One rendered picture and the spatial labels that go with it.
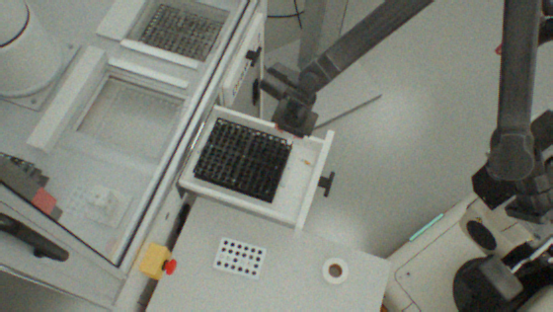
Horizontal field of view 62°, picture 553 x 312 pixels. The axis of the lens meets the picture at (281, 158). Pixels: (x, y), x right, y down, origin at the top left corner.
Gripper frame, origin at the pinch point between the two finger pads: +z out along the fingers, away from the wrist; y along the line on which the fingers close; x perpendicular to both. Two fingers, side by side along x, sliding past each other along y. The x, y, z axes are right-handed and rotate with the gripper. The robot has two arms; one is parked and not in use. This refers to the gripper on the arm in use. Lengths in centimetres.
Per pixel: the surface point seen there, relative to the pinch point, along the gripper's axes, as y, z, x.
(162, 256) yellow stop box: 16.3, 8.1, 39.6
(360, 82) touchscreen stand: -23, 93, -89
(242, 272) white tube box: -3.1, 17.2, 34.2
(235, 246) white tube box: 1.3, 17.8, 28.6
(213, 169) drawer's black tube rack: 14.5, 9.3, 13.9
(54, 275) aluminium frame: 24, -29, 53
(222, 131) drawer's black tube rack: 17.3, 12.7, 1.5
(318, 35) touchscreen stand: 6, 60, -81
